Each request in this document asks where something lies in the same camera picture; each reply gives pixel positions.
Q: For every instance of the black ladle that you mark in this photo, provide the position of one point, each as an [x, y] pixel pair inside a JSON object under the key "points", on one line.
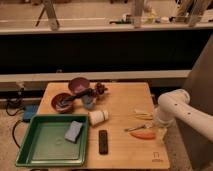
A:
{"points": [[78, 95]]}

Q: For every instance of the blue sponge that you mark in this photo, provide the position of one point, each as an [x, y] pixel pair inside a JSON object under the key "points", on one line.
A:
{"points": [[73, 131]]}

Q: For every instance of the orange carrot toy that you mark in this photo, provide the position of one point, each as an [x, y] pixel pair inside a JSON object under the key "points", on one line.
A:
{"points": [[144, 136]]}

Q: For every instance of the blue cup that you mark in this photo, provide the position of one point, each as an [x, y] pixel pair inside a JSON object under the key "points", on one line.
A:
{"points": [[88, 102]]}

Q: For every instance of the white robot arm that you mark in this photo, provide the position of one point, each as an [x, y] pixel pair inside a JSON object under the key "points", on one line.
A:
{"points": [[175, 104]]}

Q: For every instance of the purple bowl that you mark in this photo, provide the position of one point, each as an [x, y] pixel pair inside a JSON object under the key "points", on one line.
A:
{"points": [[78, 84]]}

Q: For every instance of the dark red bowl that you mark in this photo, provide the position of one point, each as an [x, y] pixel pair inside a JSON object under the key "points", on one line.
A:
{"points": [[57, 108]]}

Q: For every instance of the dark red grape toy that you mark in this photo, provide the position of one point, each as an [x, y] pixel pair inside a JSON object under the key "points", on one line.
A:
{"points": [[100, 89]]}

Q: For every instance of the green plastic tray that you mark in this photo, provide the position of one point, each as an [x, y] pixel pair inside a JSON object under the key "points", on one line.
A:
{"points": [[44, 143]]}

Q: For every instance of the white paper cup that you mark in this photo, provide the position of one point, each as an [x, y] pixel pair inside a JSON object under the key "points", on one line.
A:
{"points": [[97, 117]]}

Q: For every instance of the blue box on floor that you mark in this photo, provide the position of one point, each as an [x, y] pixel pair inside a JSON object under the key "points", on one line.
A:
{"points": [[30, 111]]}

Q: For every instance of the black remote control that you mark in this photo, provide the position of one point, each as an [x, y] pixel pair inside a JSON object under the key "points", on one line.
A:
{"points": [[103, 142]]}

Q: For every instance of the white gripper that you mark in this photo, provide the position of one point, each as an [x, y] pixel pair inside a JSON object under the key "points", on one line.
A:
{"points": [[160, 131]]}

